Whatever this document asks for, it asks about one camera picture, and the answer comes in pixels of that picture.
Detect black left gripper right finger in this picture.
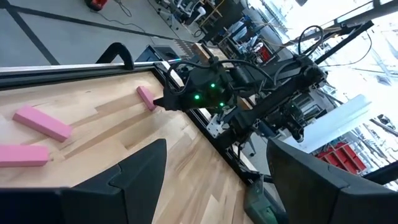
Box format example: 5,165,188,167
266,138,398,224

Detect pink rectangular block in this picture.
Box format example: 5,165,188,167
0,144,52,168
12,105,73,143
136,85,159,112

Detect red and black device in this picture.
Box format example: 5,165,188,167
84,0,109,12

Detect clear plastic container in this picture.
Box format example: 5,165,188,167
243,176,289,224

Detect black frame hook clamp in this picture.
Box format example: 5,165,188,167
95,42,135,71

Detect black aluminium table frame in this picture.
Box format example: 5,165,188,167
0,60,274,187

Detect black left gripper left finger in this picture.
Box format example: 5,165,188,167
0,138,168,224

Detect silver arm base bracket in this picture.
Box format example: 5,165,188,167
206,116,228,139

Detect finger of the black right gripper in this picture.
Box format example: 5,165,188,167
153,92,188,103
154,101,188,112

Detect red parts bins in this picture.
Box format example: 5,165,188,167
315,141,368,175

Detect black computer case with lights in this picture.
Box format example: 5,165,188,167
135,44,184,63

